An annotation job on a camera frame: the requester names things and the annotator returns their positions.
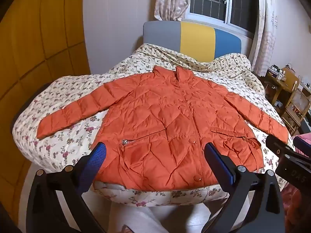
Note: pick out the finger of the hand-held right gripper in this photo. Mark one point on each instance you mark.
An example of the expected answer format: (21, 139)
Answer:
(278, 145)
(303, 146)

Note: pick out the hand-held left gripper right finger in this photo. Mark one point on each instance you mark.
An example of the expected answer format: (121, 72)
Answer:
(220, 162)

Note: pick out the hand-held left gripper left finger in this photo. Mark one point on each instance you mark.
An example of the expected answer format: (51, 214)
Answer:
(97, 159)

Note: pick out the orange quilted jacket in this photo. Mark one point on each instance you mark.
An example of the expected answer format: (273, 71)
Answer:
(165, 116)

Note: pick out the pink cloth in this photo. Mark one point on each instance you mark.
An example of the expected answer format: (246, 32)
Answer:
(296, 211)

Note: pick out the wooden chair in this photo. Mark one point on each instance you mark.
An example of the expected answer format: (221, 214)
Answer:
(295, 102)

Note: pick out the wooden desk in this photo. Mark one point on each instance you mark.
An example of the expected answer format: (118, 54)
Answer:
(274, 87)

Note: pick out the floral bedspread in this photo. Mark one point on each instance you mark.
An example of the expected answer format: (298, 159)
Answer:
(73, 94)

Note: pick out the clutter on desk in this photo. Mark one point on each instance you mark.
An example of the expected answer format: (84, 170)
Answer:
(277, 71)

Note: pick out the white cloth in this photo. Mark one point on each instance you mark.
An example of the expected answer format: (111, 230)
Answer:
(155, 218)

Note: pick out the long patterned curtain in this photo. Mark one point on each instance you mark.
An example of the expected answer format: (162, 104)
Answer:
(266, 29)

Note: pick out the yellow wooden wardrobe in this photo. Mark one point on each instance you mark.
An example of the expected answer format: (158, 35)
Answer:
(36, 53)

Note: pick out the grey yellow blue headboard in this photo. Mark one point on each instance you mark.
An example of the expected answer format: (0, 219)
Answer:
(196, 37)

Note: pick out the window with metal grille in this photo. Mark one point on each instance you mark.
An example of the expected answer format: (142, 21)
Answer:
(218, 2)

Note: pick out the short patterned curtain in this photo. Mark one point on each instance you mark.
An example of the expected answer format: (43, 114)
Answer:
(173, 0)

